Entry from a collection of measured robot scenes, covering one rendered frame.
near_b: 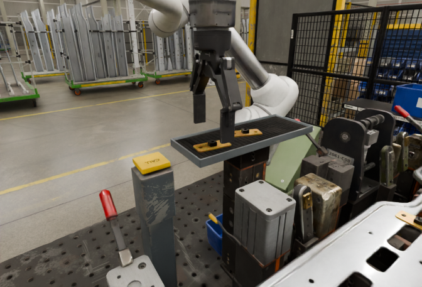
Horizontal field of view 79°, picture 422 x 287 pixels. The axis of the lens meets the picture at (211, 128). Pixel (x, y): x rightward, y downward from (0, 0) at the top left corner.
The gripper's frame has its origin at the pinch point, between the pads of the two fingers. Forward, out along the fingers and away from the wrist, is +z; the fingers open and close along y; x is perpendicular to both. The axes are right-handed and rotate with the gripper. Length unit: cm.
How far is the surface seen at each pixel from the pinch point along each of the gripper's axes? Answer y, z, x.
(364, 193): 11, 24, 45
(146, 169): 3.7, 5.1, -16.0
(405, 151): 9, 16, 65
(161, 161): 2.0, 4.8, -12.6
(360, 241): 24.8, 20.7, 22.1
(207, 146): 0.0, 4.5, -1.1
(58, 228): -145, 121, -59
